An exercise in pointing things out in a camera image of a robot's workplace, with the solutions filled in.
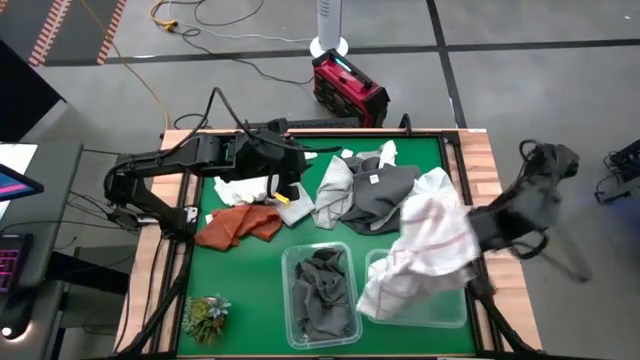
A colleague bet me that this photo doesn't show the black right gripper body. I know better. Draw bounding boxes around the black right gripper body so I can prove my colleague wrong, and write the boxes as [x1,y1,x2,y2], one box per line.
[468,207,506,254]

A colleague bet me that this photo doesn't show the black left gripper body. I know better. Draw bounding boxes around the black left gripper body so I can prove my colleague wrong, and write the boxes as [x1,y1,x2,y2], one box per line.
[233,130,309,187]

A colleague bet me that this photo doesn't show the white red-striped towel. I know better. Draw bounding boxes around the white red-striped towel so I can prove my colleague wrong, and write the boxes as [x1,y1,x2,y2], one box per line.
[356,166,482,322]

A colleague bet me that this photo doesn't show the orange towel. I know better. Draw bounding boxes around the orange towel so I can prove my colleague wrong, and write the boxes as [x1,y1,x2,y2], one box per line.
[193,203,285,252]

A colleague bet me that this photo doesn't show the clear plastic bin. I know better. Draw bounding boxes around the clear plastic bin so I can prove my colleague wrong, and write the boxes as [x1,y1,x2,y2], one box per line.
[363,248,469,330]
[280,241,364,350]

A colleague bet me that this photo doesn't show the dark grey checked towel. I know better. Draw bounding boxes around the dark grey checked towel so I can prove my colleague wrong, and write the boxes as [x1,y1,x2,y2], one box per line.
[291,248,352,342]

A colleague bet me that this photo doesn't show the long black bar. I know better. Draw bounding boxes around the long black bar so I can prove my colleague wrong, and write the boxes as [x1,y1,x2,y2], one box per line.
[236,118,362,131]

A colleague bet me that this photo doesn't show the red and black toolbox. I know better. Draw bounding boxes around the red and black toolbox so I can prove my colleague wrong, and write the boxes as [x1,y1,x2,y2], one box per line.
[312,48,392,129]

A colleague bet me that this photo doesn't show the white tower fan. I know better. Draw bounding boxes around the white tower fan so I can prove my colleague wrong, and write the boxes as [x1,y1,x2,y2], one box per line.
[309,0,350,59]

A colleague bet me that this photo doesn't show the green table mat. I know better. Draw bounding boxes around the green table mat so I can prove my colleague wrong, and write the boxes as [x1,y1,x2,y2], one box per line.
[177,135,479,356]

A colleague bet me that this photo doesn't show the black power adapter box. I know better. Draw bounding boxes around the black power adapter box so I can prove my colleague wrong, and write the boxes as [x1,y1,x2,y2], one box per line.
[106,206,151,232]

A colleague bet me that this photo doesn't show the small succulent plant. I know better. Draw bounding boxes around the small succulent plant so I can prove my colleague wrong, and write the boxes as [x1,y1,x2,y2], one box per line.
[181,293,233,346]

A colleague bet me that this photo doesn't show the grey desk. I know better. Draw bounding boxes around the grey desk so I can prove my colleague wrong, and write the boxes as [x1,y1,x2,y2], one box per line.
[0,142,85,301]

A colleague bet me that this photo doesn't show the black desk crossbar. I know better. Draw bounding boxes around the black desk crossbar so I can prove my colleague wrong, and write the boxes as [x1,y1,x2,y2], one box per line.
[47,249,132,296]

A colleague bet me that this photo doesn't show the black panel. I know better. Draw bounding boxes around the black panel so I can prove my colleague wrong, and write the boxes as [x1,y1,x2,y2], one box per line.
[0,39,67,144]

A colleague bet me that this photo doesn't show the computer screen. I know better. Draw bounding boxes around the computer screen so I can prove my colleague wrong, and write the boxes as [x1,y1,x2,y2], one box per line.
[0,163,45,202]

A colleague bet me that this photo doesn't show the backlit keyboard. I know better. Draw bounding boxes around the backlit keyboard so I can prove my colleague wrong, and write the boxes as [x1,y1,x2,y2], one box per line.
[0,233,34,295]

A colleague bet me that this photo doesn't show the black computer mouse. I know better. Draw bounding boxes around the black computer mouse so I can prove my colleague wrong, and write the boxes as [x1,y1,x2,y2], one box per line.
[0,294,37,342]

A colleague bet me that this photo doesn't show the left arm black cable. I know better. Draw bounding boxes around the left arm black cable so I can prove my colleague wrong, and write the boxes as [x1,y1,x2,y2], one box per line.
[164,87,342,154]

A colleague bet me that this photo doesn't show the coiled black cable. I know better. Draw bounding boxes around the coiled black cable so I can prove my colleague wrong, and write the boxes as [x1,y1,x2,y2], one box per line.
[173,113,211,130]

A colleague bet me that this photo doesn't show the black diagonal frame strut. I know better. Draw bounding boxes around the black diagonal frame strut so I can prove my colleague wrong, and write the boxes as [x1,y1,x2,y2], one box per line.
[117,238,195,357]
[460,269,540,357]

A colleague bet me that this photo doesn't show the black floor cable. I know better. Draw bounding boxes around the black floor cable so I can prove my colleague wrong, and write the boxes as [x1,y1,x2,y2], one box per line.
[193,0,266,28]
[178,27,315,86]

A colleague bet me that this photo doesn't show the white floor cable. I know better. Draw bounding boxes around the white floor cable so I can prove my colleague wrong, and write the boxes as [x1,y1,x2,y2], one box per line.
[167,0,315,45]

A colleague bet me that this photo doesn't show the thin yellow cable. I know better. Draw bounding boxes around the thin yellow cable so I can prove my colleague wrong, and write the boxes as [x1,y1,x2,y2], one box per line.
[79,0,171,132]

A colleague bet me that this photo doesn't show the yellow extension cord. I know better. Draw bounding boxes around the yellow extension cord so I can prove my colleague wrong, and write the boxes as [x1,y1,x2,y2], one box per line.
[149,0,180,34]

